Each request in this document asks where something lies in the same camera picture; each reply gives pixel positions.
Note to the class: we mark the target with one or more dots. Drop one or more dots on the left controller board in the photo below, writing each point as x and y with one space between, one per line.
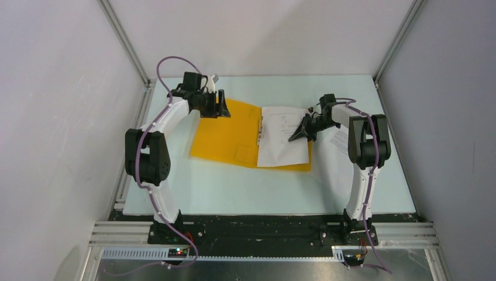
178 253

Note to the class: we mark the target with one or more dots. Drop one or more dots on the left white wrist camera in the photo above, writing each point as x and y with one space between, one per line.
210 83

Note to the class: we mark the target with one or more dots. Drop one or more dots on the aluminium frame rail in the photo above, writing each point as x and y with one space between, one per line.
121 251

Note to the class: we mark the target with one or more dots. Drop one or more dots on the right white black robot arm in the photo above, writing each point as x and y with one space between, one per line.
368 147

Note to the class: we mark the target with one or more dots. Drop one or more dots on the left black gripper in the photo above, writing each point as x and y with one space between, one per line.
217 109

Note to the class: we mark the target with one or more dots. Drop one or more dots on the right controller board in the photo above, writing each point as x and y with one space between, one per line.
356 260

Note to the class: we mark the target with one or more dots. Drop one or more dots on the white paper sheet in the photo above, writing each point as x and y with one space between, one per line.
279 123

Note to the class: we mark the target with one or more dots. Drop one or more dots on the clear plastic sleeve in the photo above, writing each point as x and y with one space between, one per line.
333 169

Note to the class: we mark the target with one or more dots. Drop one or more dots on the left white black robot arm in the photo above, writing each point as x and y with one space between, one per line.
147 158

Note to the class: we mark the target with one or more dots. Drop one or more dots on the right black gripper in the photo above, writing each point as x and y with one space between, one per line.
301 131

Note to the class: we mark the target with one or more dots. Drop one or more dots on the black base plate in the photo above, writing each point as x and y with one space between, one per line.
251 236

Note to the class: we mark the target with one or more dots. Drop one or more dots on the metal folder clip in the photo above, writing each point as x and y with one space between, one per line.
260 131

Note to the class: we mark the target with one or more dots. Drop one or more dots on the right aluminium corner post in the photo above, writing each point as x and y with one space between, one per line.
400 36

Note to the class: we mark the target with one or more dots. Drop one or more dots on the aluminium corner post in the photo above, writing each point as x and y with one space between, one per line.
124 40
400 36

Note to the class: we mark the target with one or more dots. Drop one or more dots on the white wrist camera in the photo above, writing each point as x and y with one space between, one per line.
310 111
210 83

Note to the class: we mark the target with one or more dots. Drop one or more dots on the orange file folder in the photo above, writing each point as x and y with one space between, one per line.
234 140

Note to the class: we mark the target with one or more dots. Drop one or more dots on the left aluminium corner post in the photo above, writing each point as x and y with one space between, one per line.
124 40

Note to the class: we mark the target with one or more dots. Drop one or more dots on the controller board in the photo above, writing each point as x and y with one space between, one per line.
356 260
178 253

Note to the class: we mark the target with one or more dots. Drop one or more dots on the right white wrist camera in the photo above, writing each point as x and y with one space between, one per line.
310 111

